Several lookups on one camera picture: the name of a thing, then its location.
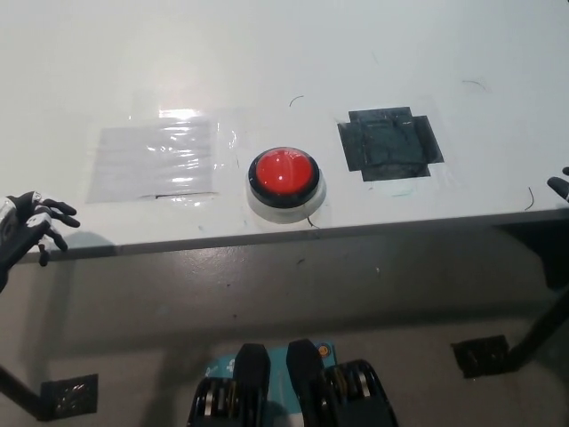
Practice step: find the black table leg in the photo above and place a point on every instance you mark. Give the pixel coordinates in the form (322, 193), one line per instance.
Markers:
(542, 324)
(20, 398)

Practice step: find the red dome push button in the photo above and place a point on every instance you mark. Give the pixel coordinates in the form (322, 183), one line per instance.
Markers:
(284, 177)

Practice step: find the black tape patch on table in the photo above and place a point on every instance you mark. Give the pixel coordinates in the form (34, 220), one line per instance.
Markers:
(389, 144)

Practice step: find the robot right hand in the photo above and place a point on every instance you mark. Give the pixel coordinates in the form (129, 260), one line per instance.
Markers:
(561, 186)

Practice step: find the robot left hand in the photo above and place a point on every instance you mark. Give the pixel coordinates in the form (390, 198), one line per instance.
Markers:
(22, 227)

